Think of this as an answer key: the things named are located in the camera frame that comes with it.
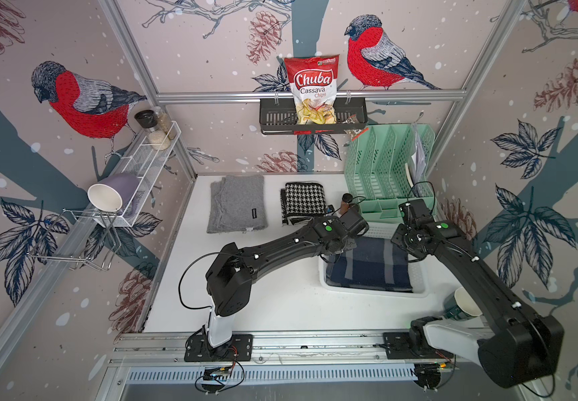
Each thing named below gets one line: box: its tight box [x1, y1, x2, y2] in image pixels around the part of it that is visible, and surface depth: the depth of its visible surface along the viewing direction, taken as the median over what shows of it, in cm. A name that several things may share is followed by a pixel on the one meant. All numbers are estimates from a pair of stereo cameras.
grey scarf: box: [206, 174, 269, 234], surface depth 106 cm
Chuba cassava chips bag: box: [283, 55, 340, 125], surface depth 84 cm
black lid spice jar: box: [134, 109, 172, 152], surface depth 83 cm
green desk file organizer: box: [344, 123, 437, 224], surface depth 112 cm
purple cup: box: [86, 172, 140, 214], surface depth 64 cm
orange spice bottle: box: [339, 192, 354, 215], surface depth 102 cm
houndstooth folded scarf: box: [279, 182, 327, 226], surface depth 109 cm
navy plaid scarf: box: [325, 235, 414, 293], surface depth 87 cm
